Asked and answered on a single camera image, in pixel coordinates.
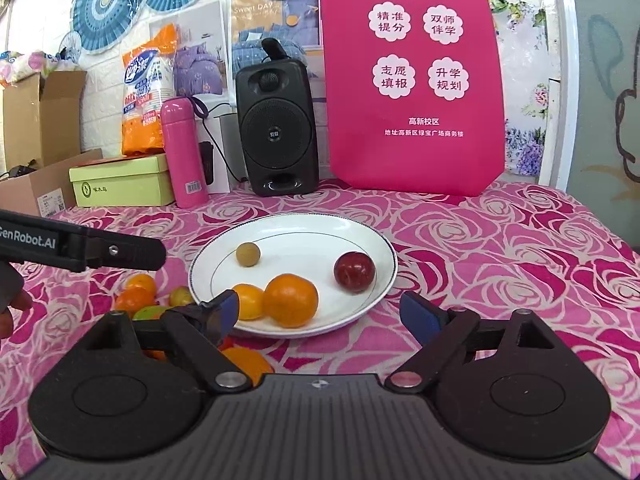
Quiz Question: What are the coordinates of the small yellow orange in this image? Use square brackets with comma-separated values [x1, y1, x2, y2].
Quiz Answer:
[231, 284, 266, 321]

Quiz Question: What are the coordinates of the orange snack package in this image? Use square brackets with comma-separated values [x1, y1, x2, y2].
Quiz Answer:
[121, 24, 180, 157]

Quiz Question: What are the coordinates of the floral wallpaper strip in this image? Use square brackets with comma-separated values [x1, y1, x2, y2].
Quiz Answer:
[487, 0, 551, 178]

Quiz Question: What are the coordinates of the green apple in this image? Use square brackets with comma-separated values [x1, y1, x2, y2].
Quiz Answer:
[132, 306, 173, 322]

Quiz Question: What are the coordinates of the floral paper umbrella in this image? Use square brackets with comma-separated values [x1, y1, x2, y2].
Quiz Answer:
[0, 50, 81, 86]

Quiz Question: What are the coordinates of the white plate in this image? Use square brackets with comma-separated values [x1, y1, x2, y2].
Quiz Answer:
[188, 213, 399, 338]

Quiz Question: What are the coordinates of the blue bedding poster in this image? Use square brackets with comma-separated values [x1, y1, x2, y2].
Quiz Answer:
[230, 0, 323, 81]

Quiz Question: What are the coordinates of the white door frame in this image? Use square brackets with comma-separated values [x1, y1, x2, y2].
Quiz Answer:
[542, 0, 581, 191]

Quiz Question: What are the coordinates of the large blue paper fan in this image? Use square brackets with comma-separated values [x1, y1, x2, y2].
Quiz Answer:
[70, 0, 156, 56]

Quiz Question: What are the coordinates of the pink rose tablecloth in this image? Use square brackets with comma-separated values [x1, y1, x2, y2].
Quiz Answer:
[0, 175, 640, 461]

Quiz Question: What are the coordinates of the black speaker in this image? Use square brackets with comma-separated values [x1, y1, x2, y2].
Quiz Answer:
[235, 38, 319, 197]

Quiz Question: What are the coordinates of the purple bedding poster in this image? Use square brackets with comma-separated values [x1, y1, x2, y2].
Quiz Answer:
[149, 0, 231, 111]

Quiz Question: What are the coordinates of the dark red plum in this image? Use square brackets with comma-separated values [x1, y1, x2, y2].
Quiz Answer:
[333, 252, 376, 294]

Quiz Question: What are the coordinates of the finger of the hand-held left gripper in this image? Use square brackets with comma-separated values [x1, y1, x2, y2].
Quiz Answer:
[82, 233, 167, 272]

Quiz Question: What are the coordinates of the black cable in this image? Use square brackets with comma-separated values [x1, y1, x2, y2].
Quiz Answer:
[200, 102, 248, 183]

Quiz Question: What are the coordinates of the green box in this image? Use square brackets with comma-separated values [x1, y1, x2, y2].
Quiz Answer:
[68, 152, 176, 208]

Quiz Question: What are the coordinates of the large orange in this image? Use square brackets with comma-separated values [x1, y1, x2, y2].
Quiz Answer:
[263, 273, 320, 329]

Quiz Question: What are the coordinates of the pink tote bag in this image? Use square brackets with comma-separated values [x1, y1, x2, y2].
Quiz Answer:
[318, 0, 507, 197]

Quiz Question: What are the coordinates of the black charger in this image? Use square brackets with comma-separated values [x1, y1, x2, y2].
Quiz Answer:
[0, 160, 38, 181]

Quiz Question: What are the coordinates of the glass door with cartoon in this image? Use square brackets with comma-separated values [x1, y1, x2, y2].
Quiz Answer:
[567, 0, 640, 196]

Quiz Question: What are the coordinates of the small blue paper fan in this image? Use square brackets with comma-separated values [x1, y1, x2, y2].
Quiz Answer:
[59, 30, 84, 68]

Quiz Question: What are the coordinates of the white carton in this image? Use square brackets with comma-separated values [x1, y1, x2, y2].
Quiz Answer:
[195, 112, 246, 195]

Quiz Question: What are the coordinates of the pink thermos bottle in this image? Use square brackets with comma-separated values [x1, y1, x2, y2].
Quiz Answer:
[160, 96, 209, 209]

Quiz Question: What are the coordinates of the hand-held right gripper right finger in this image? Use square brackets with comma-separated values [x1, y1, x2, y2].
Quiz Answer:
[389, 290, 568, 394]

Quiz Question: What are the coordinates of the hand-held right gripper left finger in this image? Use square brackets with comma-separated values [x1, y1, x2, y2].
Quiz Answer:
[75, 290, 253, 394]

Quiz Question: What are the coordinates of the person's left hand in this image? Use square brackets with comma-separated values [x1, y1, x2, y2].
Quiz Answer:
[0, 260, 34, 342]

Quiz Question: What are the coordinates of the small tan round fruit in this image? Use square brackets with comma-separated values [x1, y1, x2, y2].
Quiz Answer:
[236, 242, 261, 267]

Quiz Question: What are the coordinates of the cardboard box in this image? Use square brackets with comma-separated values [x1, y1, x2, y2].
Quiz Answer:
[0, 70, 103, 217]

